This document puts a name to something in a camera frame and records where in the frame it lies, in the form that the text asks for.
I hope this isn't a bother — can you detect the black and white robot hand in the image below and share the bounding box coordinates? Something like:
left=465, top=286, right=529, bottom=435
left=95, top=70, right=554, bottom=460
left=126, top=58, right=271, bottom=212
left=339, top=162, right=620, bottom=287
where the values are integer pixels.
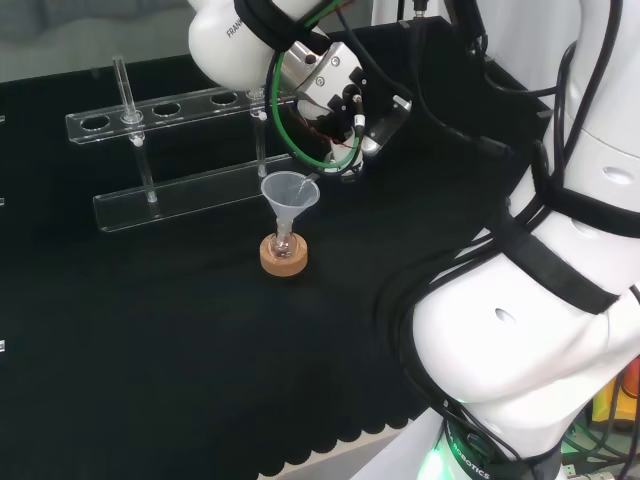
left=293, top=42, right=414, bottom=184

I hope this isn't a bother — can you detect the translucent plastic funnel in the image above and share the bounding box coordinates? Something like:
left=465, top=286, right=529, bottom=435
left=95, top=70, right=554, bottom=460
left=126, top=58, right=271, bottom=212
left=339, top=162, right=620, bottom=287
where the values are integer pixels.
left=260, top=171, right=321, bottom=237

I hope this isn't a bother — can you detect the small round-bottom glass flask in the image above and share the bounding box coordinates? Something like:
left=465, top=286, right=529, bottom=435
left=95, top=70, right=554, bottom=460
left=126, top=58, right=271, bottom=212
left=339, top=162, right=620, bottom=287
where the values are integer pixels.
left=269, top=219, right=297, bottom=261

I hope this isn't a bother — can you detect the clear acrylic funnel stand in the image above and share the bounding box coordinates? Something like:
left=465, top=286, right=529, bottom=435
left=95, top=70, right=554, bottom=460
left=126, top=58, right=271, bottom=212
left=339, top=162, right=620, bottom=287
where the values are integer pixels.
left=64, top=53, right=321, bottom=234

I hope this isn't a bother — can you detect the black bench cloth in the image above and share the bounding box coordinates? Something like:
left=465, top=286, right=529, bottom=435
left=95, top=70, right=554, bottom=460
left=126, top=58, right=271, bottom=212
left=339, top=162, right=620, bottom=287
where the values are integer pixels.
left=0, top=14, right=557, bottom=480

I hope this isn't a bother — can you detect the yellow stop button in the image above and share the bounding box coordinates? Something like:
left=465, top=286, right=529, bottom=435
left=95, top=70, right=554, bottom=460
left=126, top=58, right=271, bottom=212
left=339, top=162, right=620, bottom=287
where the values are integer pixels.
left=591, top=355, right=640, bottom=434

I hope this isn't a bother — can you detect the green cable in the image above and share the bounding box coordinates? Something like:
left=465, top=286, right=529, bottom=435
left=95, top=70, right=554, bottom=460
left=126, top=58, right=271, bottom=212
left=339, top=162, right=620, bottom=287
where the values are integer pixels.
left=264, top=0, right=365, bottom=174

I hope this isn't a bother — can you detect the cork ring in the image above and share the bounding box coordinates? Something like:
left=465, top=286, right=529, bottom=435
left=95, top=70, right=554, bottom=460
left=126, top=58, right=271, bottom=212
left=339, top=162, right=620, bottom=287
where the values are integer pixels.
left=258, top=231, right=309, bottom=278

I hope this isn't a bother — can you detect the black floor cable bundle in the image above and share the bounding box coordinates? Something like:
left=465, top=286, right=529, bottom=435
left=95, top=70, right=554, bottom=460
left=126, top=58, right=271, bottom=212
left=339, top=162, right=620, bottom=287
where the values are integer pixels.
left=559, top=414, right=640, bottom=480

